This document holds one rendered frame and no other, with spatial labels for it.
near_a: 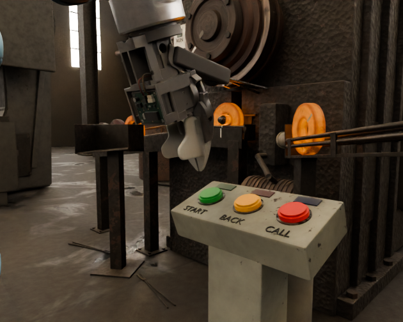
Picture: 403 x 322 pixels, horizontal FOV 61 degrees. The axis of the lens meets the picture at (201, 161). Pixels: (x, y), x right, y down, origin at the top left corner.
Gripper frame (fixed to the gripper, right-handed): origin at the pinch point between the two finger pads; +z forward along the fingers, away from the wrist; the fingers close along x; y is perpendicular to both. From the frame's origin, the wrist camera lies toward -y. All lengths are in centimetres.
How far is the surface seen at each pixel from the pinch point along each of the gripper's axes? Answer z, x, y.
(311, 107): 8, -9, -54
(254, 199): 5.6, 8.6, -0.3
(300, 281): 26.1, 8.9, -7.3
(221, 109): 14, -63, -74
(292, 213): 5.6, 15.6, 1.1
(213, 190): 5.6, 0.2, -0.8
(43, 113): 19, -352, -105
